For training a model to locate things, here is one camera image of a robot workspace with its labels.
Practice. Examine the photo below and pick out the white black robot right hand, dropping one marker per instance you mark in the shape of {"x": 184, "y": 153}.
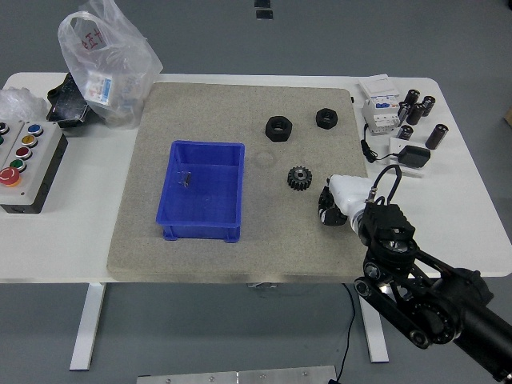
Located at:
{"x": 349, "y": 191}

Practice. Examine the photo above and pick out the black steel gear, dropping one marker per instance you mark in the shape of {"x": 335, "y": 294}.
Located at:
{"x": 299, "y": 178}

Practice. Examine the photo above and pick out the blue plastic box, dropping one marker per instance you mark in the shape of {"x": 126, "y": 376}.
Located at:
{"x": 202, "y": 188}

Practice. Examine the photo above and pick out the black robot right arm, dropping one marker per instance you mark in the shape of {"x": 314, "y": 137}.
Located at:
{"x": 424, "y": 296}

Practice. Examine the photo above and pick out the small black hex nut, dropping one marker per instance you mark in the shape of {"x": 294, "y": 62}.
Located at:
{"x": 327, "y": 118}

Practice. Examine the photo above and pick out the large black hex nut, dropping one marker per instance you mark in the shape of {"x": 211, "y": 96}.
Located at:
{"x": 278, "y": 129}

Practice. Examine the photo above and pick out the grey push-button control box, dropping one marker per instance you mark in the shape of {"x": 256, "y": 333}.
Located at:
{"x": 38, "y": 176}

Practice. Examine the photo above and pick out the white flat plate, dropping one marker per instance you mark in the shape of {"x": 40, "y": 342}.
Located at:
{"x": 394, "y": 146}

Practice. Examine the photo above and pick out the black power adapter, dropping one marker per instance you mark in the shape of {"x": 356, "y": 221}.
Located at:
{"x": 415, "y": 156}

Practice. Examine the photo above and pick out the dark brown capacitor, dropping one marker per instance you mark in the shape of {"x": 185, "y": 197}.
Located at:
{"x": 437, "y": 136}
{"x": 413, "y": 97}
{"x": 415, "y": 114}
{"x": 428, "y": 105}
{"x": 405, "y": 132}
{"x": 402, "y": 112}

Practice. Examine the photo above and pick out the white circuit breaker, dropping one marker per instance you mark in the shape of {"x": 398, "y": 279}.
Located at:
{"x": 380, "y": 104}

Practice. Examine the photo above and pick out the grey-brown foam mat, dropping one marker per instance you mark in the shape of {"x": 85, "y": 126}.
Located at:
{"x": 248, "y": 248}

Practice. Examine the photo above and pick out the white table leg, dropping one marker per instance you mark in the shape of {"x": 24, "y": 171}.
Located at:
{"x": 88, "y": 326}
{"x": 376, "y": 340}

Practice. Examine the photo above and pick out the small clear plastic piece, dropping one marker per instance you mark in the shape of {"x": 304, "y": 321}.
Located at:
{"x": 185, "y": 178}

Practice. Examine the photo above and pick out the brown cardboard piece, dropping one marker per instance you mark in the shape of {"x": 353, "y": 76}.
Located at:
{"x": 508, "y": 117}

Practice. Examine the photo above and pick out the black floor marker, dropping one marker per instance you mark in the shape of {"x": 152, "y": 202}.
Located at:
{"x": 262, "y": 3}

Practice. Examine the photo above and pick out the silver metal plate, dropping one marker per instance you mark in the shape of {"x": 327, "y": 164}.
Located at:
{"x": 240, "y": 376}

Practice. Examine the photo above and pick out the white blue printed carton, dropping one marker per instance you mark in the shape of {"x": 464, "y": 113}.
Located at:
{"x": 98, "y": 87}

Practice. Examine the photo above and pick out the clear plastic bag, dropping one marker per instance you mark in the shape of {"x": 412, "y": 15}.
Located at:
{"x": 116, "y": 52}

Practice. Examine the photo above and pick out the black metal device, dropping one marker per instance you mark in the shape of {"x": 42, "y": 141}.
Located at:
{"x": 66, "y": 106}

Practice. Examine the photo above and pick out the clear bubble wrap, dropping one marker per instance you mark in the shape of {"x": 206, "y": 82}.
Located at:
{"x": 20, "y": 102}

